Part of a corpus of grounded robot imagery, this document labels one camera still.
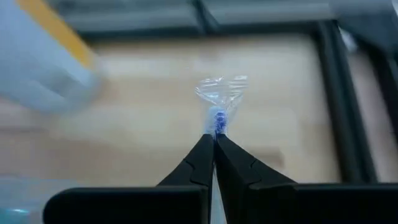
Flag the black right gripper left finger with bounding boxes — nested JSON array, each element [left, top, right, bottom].
[[157, 134, 216, 224]]

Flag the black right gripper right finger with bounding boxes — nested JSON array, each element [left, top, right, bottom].
[[215, 134, 298, 224]]

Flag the purple white toothbrush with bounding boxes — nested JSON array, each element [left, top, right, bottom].
[[195, 75, 249, 224]]

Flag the white cylindrical canister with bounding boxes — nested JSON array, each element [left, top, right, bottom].
[[0, 0, 101, 113]]

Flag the black aluminium table frame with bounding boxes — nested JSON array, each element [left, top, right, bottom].
[[71, 0, 398, 185]]

